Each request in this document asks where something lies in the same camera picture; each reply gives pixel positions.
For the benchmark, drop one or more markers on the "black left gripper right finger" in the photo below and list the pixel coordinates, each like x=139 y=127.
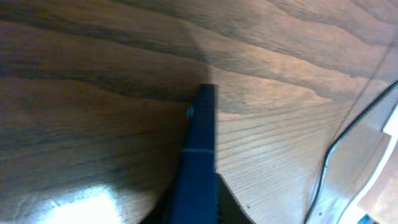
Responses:
x=229 y=210

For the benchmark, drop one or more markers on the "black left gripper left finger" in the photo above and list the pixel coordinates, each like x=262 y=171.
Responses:
x=163 y=211

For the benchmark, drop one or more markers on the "blue Galaxy smartphone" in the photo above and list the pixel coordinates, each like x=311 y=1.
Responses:
x=195 y=196

